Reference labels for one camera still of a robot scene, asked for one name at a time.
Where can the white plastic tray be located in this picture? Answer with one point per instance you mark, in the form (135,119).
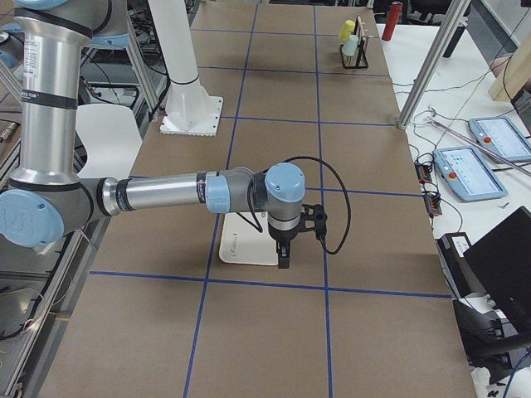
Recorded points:
(242,244)

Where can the wooden plank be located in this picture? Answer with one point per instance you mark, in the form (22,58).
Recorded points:
(514,76)

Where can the near blue teach pendant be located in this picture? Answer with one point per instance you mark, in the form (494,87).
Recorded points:
(467,174)

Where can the light green cup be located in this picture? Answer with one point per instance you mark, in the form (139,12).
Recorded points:
(350,47)

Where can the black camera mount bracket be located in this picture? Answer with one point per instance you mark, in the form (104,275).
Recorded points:
(313,218)

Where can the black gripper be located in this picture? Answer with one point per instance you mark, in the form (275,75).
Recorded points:
(282,238)

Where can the far blue teach pendant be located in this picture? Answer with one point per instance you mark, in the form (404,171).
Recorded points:
(501,136)

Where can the aluminium frame post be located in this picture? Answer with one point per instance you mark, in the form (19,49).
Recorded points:
(442,39)

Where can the yellow cup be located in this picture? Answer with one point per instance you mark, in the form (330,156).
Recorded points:
(347,30)

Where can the red cylindrical bottle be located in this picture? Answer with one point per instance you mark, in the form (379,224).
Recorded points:
(393,15)

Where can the blue teach pendant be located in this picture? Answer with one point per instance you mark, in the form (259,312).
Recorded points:
(467,174)
(501,136)

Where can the metal rod with hook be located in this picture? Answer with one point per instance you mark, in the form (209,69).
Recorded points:
(472,141)

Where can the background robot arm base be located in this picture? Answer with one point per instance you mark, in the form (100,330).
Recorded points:
(12,44)

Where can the orange electronics board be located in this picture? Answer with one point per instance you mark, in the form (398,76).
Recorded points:
(423,171)
(432,203)

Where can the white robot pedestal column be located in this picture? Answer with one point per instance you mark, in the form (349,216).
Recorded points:
(189,109)

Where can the black monitor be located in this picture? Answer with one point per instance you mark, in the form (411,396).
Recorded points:
(501,262)

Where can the black wire cup rack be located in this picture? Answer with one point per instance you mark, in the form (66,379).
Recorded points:
(360,60)

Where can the black box with label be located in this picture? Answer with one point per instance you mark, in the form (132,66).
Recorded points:
(462,280)

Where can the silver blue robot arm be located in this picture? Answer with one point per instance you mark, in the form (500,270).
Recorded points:
(47,200)

